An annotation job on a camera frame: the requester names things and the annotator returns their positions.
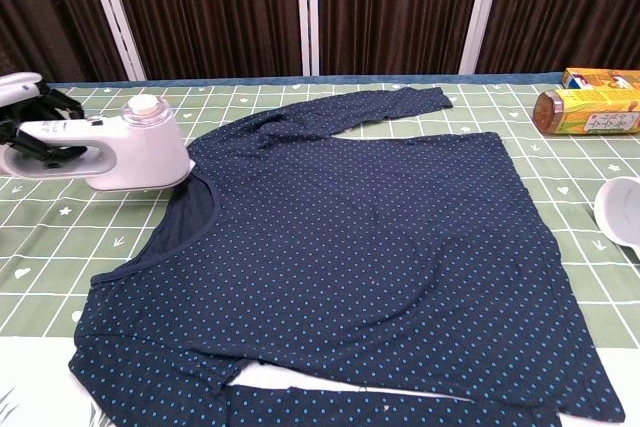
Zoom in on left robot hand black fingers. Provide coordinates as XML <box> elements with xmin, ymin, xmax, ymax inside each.
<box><xmin>0</xmin><ymin>71</ymin><xmax>89</xmax><ymax>171</ymax></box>

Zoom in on white handheld garment steamer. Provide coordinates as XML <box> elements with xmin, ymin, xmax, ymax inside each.
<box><xmin>0</xmin><ymin>95</ymin><xmax>194</xmax><ymax>193</ymax></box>

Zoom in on dark blue dotted shirt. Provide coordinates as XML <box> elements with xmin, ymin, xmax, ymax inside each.
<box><xmin>67</xmin><ymin>85</ymin><xmax>626</xmax><ymax>427</ymax></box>

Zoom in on dark brown divider panel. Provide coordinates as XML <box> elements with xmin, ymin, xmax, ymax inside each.
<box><xmin>474</xmin><ymin>0</ymin><xmax>640</xmax><ymax>74</ymax></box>
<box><xmin>317</xmin><ymin>0</ymin><xmax>486</xmax><ymax>77</ymax></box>
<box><xmin>102</xmin><ymin>0</ymin><xmax>304</xmax><ymax>81</ymax></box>
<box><xmin>0</xmin><ymin>0</ymin><xmax>134</xmax><ymax>83</ymax></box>

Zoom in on green grid tablecloth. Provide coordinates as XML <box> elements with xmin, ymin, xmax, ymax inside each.
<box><xmin>0</xmin><ymin>71</ymin><xmax>640</xmax><ymax>427</ymax></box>

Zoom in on tea bottle yellow label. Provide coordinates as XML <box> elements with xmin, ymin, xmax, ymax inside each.
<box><xmin>532</xmin><ymin>86</ymin><xmax>640</xmax><ymax>136</ymax></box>

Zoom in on orange snack box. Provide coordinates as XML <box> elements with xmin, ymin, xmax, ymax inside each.
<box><xmin>560</xmin><ymin>66</ymin><xmax>640</xmax><ymax>92</ymax></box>

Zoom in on light blue plastic mug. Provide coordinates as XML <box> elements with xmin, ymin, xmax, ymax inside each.
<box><xmin>593</xmin><ymin>176</ymin><xmax>640</xmax><ymax>264</ymax></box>

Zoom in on white divider frame post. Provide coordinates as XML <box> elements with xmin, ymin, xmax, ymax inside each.
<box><xmin>81</xmin><ymin>0</ymin><xmax>147</xmax><ymax>82</ymax></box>
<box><xmin>294</xmin><ymin>0</ymin><xmax>321</xmax><ymax>77</ymax></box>
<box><xmin>457</xmin><ymin>0</ymin><xmax>507</xmax><ymax>76</ymax></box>

